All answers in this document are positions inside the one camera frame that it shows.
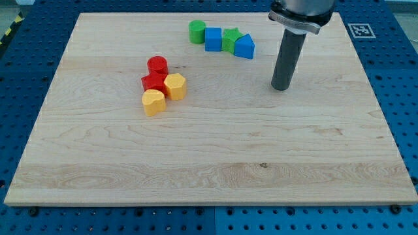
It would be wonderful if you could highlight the green cylinder block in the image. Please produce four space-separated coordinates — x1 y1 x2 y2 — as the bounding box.
189 20 206 44

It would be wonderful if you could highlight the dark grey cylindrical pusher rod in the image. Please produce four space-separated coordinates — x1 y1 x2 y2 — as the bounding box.
271 29 306 91

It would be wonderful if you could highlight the green star block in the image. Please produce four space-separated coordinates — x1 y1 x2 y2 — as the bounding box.
221 27 244 54

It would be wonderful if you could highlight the yellow heart block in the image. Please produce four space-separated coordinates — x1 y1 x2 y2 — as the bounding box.
141 89 167 116

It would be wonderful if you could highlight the red star block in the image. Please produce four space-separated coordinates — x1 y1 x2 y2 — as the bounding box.
141 73 167 96

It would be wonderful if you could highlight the wooden board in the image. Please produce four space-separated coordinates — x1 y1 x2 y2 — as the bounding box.
5 12 417 207

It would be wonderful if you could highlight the red cylinder block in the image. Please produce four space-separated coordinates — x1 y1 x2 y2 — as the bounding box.
147 56 169 74

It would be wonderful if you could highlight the white fiducial marker tag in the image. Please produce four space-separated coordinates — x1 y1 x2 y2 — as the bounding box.
348 23 376 39

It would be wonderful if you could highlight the black yellow hazard tape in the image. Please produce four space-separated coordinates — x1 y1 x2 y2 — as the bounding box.
1 12 25 48

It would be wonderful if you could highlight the blue triangle block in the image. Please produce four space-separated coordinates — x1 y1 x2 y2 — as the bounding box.
234 34 255 59

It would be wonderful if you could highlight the blue cube block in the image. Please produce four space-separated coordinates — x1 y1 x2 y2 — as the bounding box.
205 27 222 52

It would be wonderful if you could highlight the yellow hexagon block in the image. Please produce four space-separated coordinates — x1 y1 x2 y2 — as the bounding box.
164 73 187 101

